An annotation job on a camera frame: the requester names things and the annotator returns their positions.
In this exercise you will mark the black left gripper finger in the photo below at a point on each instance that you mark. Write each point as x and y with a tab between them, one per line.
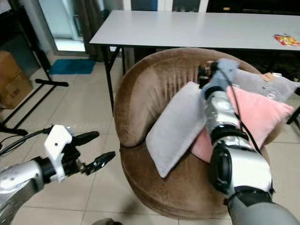
86	137
99	163

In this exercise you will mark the plain light grey pillow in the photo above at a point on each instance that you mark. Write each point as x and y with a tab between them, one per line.
178	131

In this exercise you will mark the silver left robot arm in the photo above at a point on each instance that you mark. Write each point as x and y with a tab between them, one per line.
21	180

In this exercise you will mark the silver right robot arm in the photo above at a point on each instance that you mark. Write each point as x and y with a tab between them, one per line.
239	173

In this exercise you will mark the grey pillow with tan tag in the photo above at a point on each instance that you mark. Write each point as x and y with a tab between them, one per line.
253	84

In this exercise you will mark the pink pillow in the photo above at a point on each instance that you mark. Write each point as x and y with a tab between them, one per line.
262	117

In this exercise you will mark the blue floor mat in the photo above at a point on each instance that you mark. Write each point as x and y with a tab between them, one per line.
71	66

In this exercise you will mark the round brown velvet sofa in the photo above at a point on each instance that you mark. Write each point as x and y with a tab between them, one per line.
168	192

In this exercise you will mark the white table with black legs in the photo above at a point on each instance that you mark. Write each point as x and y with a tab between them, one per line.
192	30

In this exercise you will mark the grey robot foot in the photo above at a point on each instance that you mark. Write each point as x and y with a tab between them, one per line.
107	221

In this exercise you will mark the black metal rack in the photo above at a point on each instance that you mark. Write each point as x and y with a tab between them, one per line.
51	83

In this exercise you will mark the white framed window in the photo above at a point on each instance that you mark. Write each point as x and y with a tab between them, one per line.
187	4

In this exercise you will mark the plain cardboard box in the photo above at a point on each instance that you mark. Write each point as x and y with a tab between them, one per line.
8	65

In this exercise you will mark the printed cardboard box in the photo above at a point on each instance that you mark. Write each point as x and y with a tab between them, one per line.
18	91

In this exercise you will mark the red yellow snack packet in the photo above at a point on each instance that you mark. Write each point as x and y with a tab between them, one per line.
287	40

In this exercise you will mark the dark brown curtain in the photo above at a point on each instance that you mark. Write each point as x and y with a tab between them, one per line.
90	26

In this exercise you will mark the glass door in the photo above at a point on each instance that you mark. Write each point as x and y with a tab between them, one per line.
63	23

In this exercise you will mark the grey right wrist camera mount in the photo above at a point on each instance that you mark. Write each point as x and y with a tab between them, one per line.
219	77

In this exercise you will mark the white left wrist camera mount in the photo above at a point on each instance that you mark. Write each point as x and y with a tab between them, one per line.
55	140

